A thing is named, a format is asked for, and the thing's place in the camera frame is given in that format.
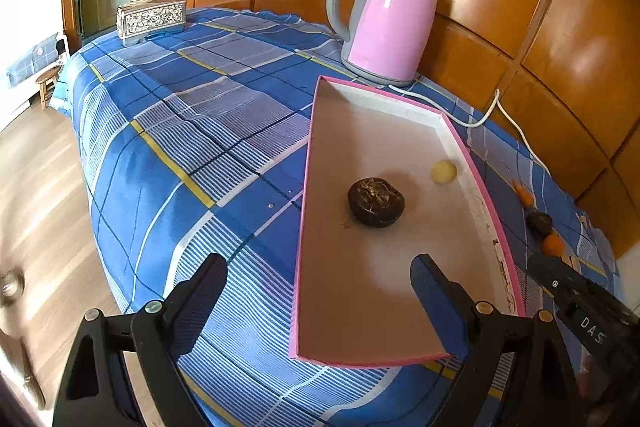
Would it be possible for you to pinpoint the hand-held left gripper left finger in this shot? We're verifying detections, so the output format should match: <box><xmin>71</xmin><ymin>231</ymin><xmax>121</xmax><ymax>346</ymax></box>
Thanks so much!
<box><xmin>52</xmin><ymin>253</ymin><xmax>228</xmax><ymax>427</ymax></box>

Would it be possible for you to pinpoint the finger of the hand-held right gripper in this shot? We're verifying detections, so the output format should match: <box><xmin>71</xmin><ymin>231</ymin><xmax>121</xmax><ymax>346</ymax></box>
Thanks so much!
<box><xmin>528</xmin><ymin>254</ymin><xmax>577</xmax><ymax>304</ymax></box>

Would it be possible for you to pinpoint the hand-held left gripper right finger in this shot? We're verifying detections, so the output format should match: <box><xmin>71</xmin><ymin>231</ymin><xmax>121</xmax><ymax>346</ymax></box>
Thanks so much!
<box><xmin>410</xmin><ymin>254</ymin><xmax>596</xmax><ymax>427</ymax></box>

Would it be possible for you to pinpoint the small dark water chestnut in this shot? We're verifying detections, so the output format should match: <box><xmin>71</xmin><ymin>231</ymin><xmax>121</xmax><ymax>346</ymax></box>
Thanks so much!
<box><xmin>527</xmin><ymin>211</ymin><xmax>554</xmax><ymax>239</ymax></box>

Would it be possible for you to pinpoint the pink rimmed cardboard tray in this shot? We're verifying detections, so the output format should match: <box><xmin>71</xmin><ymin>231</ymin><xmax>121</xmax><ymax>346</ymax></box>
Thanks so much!
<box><xmin>289</xmin><ymin>75</ymin><xmax>527</xmax><ymax>367</ymax></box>

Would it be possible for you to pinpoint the large dark water chestnut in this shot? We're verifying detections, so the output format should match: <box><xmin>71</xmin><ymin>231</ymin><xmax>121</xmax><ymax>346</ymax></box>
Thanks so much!
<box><xmin>347</xmin><ymin>177</ymin><xmax>405</xmax><ymax>226</ymax></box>

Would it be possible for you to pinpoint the blue plaid blanket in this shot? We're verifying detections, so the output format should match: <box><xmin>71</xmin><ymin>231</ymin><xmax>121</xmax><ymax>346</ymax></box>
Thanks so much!
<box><xmin>52</xmin><ymin>6</ymin><xmax>621</xmax><ymax>427</ymax></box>

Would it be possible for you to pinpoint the shiny round metal object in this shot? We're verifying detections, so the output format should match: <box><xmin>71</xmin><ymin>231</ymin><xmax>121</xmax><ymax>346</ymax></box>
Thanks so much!
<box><xmin>0</xmin><ymin>272</ymin><xmax>24</xmax><ymax>308</ymax></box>

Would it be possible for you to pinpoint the grey kettle base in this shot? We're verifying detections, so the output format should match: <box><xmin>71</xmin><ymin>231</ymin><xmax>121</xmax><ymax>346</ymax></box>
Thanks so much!
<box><xmin>341</xmin><ymin>56</ymin><xmax>419</xmax><ymax>88</ymax></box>

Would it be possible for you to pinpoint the small wooden stool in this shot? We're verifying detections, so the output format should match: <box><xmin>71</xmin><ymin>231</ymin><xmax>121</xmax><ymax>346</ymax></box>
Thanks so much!
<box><xmin>36</xmin><ymin>67</ymin><xmax>62</xmax><ymax>110</ymax></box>

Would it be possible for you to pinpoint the silver patterned tissue box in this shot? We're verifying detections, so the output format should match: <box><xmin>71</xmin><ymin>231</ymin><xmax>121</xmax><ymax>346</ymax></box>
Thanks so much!
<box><xmin>116</xmin><ymin>0</ymin><xmax>188</xmax><ymax>48</ymax></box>

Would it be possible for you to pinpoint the pink electric kettle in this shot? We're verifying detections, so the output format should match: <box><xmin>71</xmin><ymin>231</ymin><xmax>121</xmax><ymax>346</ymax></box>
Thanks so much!
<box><xmin>326</xmin><ymin>0</ymin><xmax>442</xmax><ymax>80</ymax></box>

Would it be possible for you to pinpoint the white power cable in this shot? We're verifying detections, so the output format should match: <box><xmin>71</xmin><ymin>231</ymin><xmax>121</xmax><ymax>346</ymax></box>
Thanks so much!
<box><xmin>385</xmin><ymin>77</ymin><xmax>553</xmax><ymax>175</ymax></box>

